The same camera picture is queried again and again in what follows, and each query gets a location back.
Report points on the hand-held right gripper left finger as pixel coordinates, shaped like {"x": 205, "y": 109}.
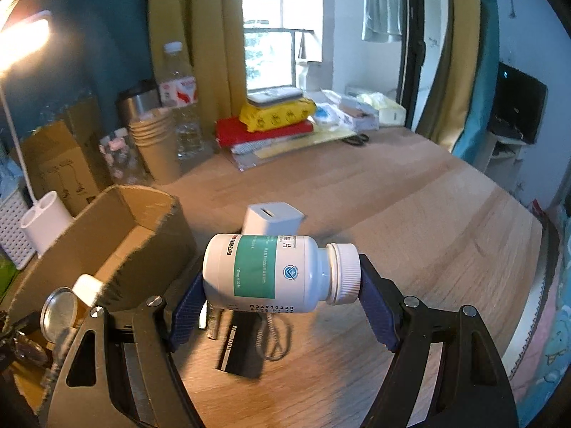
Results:
{"x": 187, "y": 312}

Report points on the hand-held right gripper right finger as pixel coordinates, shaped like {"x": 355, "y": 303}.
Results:
{"x": 379, "y": 316}

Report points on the brown cardboard box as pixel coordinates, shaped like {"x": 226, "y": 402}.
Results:
{"x": 147, "y": 240}

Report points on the white medicine bottle green label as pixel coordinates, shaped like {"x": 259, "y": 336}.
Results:
{"x": 267, "y": 272}

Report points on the black rectangular device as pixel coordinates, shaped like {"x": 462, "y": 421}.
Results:
{"x": 238, "y": 352}

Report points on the white charger block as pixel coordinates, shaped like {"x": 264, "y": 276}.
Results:
{"x": 272, "y": 218}

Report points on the small metal can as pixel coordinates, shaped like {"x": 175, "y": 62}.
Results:
{"x": 60, "y": 312}

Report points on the stack of brown paper cups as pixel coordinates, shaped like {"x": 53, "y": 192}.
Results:
{"x": 156, "y": 156}

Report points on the glass jar of candies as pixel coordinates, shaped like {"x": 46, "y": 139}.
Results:
{"x": 120, "y": 160}

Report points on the bunch of keys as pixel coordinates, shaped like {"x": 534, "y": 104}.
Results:
{"x": 24, "y": 347}

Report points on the white gooseneck desk lamp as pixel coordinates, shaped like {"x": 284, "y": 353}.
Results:
{"x": 44, "y": 223}

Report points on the light blue printed bedding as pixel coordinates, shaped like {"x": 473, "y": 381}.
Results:
{"x": 548, "y": 343}

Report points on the black scissors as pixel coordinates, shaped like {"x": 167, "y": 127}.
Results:
{"x": 357, "y": 139}

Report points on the red book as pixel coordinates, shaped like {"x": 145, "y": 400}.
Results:
{"x": 232, "y": 131}

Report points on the stack of papers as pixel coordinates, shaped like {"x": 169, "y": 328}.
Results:
{"x": 285, "y": 148}

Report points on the white perforated plastic basket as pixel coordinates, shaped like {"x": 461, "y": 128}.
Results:
{"x": 11, "y": 227}

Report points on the white cabinet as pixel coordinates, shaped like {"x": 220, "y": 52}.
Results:
{"x": 504, "y": 160}

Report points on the flat brown cardboard carton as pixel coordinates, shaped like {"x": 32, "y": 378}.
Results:
{"x": 53, "y": 160}

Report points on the white tissue box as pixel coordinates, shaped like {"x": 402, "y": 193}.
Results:
{"x": 384, "y": 109}

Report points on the white plastic packets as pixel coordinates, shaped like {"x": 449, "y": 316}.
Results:
{"x": 330, "y": 113}

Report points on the stainless steel mug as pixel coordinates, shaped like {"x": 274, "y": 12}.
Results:
{"x": 138, "y": 102}

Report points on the yellow wet wipes packet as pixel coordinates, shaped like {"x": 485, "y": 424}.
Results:
{"x": 276, "y": 116}

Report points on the clear plastic water bottle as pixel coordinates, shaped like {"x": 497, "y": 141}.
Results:
{"x": 180, "y": 93}

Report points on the flat white grey device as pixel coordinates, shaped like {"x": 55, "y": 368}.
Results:
{"x": 274, "y": 96}

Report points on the teal curtain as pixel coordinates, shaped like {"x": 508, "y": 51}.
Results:
{"x": 89, "y": 31}
{"x": 485, "y": 98}

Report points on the yellow curtain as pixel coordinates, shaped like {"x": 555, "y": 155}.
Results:
{"x": 214, "y": 31}
{"x": 455, "y": 76}

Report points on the black television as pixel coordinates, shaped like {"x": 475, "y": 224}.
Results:
{"x": 517, "y": 102}

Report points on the black framed sliding door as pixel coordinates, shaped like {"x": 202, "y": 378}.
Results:
{"x": 415, "y": 53}

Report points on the hanging grey shirt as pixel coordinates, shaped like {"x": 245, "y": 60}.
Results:
{"x": 383, "y": 4}

